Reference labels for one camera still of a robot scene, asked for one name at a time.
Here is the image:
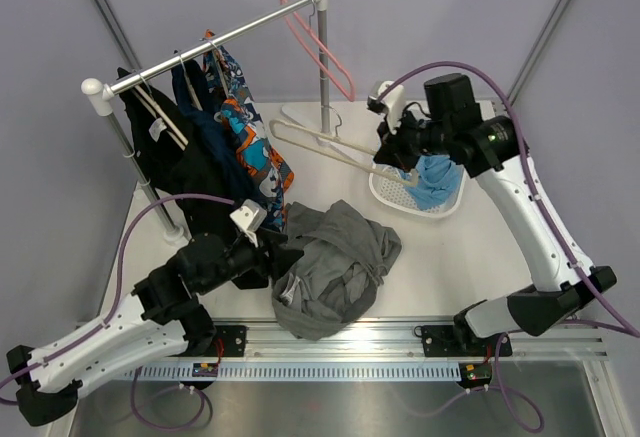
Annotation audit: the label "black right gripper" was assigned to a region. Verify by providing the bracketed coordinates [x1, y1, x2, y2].
[377, 105, 454, 173]

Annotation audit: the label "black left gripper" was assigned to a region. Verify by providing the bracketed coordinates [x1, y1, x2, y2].
[198, 227, 303, 295]

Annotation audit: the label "light blue shorts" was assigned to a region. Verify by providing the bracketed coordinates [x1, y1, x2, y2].
[406, 155, 462, 211]

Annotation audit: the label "grey knit shorts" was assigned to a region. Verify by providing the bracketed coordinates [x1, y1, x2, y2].
[271, 200, 402, 341]

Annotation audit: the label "pink clothes hanger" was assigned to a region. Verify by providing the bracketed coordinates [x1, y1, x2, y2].
[284, 0, 356, 102]

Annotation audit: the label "white hanger with grey shorts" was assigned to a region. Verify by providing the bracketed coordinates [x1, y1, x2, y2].
[268, 119, 419, 187]

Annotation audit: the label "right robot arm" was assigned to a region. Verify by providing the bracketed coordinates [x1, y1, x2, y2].
[367, 73, 617, 354]

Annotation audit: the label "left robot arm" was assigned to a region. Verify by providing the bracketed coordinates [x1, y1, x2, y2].
[7, 230, 304, 427]

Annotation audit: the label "patterned navy orange shorts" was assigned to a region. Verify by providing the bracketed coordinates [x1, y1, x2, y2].
[213, 56, 294, 230]

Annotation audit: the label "wooden hanger with patterned shorts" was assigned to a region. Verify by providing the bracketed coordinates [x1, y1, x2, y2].
[172, 46, 234, 114]

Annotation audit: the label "wooden hanger with black garment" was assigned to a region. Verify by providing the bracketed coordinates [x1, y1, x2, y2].
[134, 86, 188, 151]

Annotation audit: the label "white perforated basket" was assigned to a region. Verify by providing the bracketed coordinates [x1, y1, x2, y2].
[369, 164, 467, 220]

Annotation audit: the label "black garment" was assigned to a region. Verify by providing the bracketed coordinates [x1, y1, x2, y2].
[115, 67, 274, 291]

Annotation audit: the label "navy blue garment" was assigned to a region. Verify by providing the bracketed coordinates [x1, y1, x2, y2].
[171, 60, 263, 204]

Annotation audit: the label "silver clothes rack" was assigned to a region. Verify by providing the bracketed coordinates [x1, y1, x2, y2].
[81, 0, 333, 245]

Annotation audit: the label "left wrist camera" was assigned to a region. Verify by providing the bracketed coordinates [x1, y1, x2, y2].
[230, 199, 267, 248]

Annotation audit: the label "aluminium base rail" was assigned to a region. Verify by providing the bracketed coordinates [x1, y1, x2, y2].
[216, 318, 608, 362]

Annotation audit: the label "white slotted cable duct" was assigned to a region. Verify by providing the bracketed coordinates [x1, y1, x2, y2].
[139, 361, 461, 382]

